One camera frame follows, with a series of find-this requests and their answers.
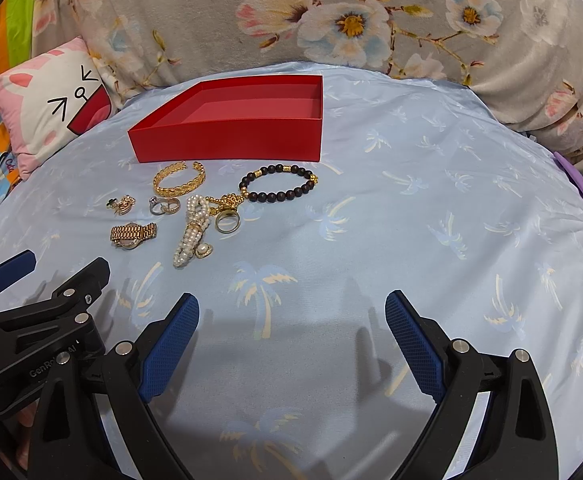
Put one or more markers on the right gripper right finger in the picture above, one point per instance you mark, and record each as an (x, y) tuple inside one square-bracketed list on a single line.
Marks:
[(516, 439)]

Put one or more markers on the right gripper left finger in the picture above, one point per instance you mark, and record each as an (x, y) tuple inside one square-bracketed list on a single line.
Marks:
[(130, 376)]

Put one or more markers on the cat face pillow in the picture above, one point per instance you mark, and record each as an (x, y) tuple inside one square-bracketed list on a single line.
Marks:
[(50, 100)]

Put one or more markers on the gold braided cuff bangle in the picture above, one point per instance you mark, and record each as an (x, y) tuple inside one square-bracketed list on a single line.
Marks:
[(179, 179)]

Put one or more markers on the gold ear cuff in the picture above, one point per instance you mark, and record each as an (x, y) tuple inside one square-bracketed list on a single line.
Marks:
[(171, 206)]

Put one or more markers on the grey floral blanket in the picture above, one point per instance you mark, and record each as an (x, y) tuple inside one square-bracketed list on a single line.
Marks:
[(524, 58)]

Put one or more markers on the gold watch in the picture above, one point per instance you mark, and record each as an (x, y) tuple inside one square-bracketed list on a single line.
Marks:
[(132, 234)]

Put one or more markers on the red open box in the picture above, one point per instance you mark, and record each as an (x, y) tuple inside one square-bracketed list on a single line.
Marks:
[(266, 117)]

